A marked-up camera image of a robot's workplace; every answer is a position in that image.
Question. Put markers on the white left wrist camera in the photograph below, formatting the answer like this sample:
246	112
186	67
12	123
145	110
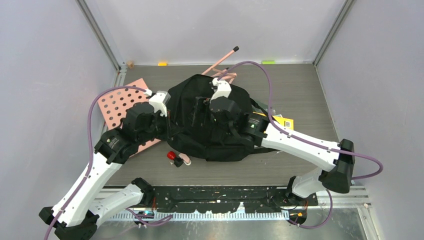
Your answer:
159	102

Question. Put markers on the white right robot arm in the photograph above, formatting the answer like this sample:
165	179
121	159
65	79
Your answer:
334	161

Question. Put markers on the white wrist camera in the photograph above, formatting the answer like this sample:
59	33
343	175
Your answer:
159	102
221	89

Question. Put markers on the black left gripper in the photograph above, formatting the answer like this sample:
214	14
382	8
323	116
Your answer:
165	135

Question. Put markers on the red black stamp toy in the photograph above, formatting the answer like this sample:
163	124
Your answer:
175	159

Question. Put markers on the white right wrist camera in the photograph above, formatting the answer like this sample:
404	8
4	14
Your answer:
221	89

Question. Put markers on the aluminium slotted rail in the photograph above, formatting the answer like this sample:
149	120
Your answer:
238	215

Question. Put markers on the dark green notebook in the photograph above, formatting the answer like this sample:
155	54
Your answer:
263	106

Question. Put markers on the small wooden block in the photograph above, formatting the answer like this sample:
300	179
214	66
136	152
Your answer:
130	64

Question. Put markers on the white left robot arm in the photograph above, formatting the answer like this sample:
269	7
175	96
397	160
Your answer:
78	214

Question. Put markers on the black student backpack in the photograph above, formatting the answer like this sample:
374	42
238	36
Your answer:
216	130

